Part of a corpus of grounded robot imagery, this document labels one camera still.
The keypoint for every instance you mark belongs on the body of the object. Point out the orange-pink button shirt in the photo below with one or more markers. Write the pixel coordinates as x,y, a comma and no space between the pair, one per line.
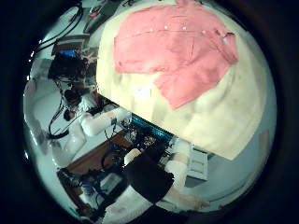
174,53

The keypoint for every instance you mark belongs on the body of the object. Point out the blue lit computer screen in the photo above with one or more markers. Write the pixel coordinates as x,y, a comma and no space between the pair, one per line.
67,53

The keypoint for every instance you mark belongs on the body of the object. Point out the person in white shirt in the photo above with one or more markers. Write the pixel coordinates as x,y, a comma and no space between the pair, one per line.
87,104

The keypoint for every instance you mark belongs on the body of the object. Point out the brown wooden base board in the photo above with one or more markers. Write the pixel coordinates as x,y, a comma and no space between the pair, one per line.
90,158

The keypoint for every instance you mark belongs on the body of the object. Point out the black electronics stack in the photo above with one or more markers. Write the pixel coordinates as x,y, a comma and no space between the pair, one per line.
143,141

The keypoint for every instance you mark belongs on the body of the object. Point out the person in black shirt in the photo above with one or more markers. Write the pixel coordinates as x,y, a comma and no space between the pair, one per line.
146,180

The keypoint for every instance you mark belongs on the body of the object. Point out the white control box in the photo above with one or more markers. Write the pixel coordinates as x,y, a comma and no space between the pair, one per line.
197,165

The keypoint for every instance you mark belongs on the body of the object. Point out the blue table edge rail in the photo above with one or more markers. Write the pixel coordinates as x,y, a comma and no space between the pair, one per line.
149,127

